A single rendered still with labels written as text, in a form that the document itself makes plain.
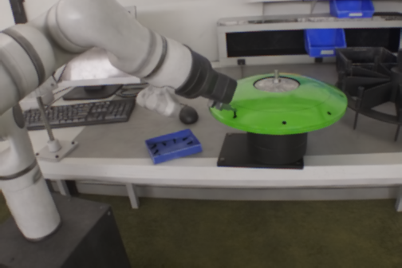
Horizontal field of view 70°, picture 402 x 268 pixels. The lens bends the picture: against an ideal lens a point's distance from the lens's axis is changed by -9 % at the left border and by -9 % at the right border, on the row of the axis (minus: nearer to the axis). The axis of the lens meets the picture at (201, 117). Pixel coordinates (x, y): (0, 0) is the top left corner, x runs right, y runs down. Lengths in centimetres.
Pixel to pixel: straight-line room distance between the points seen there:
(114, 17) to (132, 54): 5
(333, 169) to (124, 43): 55
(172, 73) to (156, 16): 122
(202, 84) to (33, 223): 48
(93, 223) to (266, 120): 45
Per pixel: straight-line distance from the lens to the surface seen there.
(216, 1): 159
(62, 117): 115
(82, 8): 36
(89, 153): 91
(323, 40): 162
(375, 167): 79
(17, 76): 33
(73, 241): 75
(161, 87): 47
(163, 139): 87
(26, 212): 74
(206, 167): 75
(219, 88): 52
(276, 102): 64
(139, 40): 41
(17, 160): 67
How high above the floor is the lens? 134
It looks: 25 degrees down
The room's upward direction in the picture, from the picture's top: 6 degrees counter-clockwise
